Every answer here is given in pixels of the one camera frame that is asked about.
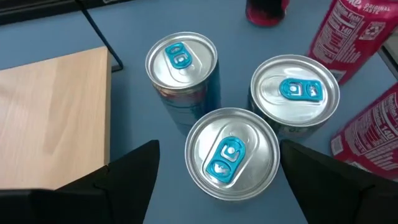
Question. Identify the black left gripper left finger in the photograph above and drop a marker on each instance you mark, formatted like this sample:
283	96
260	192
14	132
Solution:
124	193

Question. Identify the silver blue slim can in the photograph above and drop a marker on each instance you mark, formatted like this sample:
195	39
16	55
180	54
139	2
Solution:
231	155
293	93
182	60

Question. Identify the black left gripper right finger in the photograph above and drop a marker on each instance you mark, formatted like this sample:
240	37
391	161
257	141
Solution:
335	199

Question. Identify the red soda can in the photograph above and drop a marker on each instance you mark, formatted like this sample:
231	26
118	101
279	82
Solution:
265	14
345	40
370	137

